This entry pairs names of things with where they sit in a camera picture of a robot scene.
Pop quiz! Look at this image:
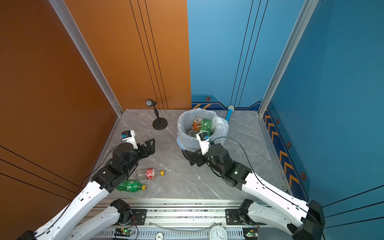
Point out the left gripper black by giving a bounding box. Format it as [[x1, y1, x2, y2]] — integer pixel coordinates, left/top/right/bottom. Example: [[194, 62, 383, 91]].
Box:
[[123, 137, 155, 177]]

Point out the brown coffee bottle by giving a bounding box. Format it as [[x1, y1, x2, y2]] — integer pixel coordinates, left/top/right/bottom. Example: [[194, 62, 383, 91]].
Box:
[[192, 117, 204, 132]]

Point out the green bottle yellow cap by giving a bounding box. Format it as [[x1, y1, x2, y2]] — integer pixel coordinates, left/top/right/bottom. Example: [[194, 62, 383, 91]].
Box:
[[116, 180, 147, 193], [200, 119, 212, 136]]

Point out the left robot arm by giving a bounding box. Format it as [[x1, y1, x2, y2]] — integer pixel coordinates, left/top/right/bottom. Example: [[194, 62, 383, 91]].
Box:
[[19, 139, 155, 240]]

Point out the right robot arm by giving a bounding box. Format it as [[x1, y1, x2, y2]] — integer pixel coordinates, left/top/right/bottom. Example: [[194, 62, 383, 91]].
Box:
[[183, 144, 325, 240]]

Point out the black bin with plastic liner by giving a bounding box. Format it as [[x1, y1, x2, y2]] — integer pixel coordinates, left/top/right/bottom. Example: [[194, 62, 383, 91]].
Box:
[[177, 109, 230, 167]]

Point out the clear cola bottle red label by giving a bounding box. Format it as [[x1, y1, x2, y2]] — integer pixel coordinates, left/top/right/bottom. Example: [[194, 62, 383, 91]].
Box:
[[135, 168, 165, 180]]

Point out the black desk microphone stand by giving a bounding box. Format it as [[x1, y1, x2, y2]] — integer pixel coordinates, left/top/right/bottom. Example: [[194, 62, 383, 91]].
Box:
[[146, 99, 168, 130]]

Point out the green bottle lying yellow cap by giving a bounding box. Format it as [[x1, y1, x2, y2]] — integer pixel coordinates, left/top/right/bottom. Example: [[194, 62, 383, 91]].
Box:
[[116, 180, 147, 193]]

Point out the blue toy microphone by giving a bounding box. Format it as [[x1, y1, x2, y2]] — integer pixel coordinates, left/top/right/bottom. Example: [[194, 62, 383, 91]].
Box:
[[226, 105, 235, 122]]

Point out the green circuit board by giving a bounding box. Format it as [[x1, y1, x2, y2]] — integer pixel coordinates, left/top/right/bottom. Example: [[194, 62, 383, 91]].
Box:
[[114, 228, 136, 238]]

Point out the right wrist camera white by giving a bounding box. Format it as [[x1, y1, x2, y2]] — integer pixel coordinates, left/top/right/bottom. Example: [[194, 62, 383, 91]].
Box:
[[196, 132, 211, 155]]

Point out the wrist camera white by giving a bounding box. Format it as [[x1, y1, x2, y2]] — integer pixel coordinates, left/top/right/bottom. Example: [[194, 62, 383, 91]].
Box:
[[196, 132, 211, 155], [121, 130, 138, 150]]

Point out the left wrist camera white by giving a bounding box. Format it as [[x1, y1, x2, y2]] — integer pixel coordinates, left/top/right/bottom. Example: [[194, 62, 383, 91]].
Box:
[[121, 130, 138, 150]]

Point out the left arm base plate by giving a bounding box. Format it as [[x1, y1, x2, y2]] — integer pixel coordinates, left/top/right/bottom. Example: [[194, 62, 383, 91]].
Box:
[[112, 209, 147, 227]]

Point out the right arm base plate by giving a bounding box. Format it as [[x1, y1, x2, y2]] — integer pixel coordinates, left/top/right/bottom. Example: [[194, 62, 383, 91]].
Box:
[[225, 209, 253, 226]]

